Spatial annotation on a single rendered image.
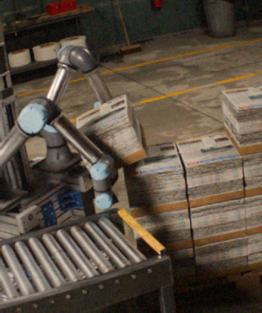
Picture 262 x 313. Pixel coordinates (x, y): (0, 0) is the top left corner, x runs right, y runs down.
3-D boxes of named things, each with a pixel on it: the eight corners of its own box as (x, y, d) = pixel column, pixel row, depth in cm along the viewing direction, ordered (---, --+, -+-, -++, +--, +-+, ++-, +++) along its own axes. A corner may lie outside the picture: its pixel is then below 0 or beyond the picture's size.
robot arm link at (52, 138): (52, 148, 326) (47, 123, 321) (40, 143, 336) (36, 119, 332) (71, 140, 332) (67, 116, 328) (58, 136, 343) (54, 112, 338)
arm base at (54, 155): (40, 163, 335) (37, 146, 332) (58, 153, 347) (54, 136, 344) (61, 166, 327) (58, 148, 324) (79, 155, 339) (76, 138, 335)
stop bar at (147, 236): (125, 211, 271) (124, 208, 270) (167, 252, 232) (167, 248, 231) (118, 214, 270) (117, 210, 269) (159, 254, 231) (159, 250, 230)
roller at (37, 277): (26, 243, 260) (19, 237, 258) (58, 294, 218) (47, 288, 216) (19, 251, 260) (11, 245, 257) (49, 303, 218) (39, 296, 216)
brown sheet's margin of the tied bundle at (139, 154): (95, 169, 319) (91, 162, 318) (146, 145, 316) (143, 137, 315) (93, 181, 304) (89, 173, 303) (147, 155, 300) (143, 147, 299)
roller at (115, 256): (94, 228, 271) (93, 218, 269) (136, 275, 229) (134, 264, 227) (84, 231, 269) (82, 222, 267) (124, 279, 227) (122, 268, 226)
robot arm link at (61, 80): (36, 136, 332) (75, 42, 335) (24, 130, 344) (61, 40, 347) (53, 143, 340) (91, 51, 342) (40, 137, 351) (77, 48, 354)
